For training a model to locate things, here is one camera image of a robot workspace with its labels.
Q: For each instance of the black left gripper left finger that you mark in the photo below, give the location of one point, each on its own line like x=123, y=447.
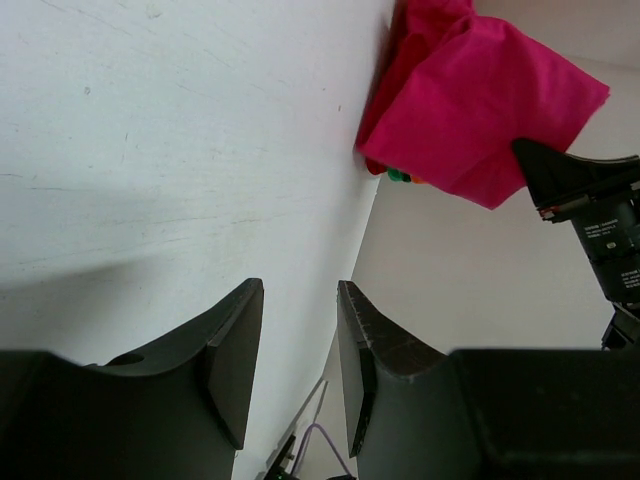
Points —
x=174, y=408

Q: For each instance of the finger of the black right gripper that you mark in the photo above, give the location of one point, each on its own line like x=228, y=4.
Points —
x=554, y=178

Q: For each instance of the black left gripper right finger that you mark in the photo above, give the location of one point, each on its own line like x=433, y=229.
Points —
x=413, y=412

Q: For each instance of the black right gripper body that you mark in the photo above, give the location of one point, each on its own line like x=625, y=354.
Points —
x=608, y=231

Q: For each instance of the magenta t shirt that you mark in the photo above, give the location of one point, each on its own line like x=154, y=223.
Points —
x=460, y=88

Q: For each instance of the orange folded t shirt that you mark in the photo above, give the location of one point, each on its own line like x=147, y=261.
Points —
x=416, y=180

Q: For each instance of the green folded t shirt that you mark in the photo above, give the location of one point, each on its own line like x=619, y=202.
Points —
x=398, y=176

